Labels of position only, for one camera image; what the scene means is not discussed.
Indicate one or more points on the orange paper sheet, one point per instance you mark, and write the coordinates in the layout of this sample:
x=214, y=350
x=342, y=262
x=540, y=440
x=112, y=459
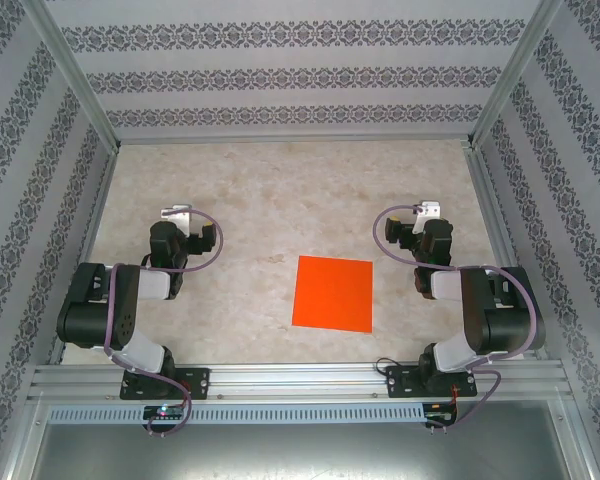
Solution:
x=332, y=295

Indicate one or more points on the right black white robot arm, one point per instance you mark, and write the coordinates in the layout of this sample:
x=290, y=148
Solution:
x=510, y=320

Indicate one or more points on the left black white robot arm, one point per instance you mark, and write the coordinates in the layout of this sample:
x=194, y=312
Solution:
x=95, y=310

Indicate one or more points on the grey metal sheet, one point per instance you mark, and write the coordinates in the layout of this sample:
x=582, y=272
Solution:
x=300, y=450

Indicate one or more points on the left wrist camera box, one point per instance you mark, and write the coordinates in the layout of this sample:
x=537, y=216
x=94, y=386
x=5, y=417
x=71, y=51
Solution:
x=180, y=217

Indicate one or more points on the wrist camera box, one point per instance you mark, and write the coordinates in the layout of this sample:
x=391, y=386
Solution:
x=180, y=217
x=426, y=215

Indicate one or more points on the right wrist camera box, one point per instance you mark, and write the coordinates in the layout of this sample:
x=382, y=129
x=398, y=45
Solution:
x=426, y=215

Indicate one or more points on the aluminium side rail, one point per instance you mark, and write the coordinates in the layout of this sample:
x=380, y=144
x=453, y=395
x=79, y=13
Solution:
x=489, y=200
x=86, y=250

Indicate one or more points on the thin aluminium wall rail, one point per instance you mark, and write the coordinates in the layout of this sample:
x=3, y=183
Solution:
x=300, y=140

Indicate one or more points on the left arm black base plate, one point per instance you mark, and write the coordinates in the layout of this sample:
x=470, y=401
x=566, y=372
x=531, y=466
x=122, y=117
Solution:
x=197, y=382

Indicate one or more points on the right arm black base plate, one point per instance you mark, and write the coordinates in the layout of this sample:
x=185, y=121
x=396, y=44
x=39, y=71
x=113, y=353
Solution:
x=400, y=382

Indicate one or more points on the wide aluminium mounting rail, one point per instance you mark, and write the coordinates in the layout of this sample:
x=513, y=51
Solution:
x=300, y=380

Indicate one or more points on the aluminium corner post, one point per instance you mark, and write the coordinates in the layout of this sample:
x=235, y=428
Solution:
x=509, y=75
x=75, y=75

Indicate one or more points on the slanted aluminium frame bar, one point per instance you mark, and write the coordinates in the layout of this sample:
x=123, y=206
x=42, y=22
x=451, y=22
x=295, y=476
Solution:
x=25, y=440
x=582, y=440

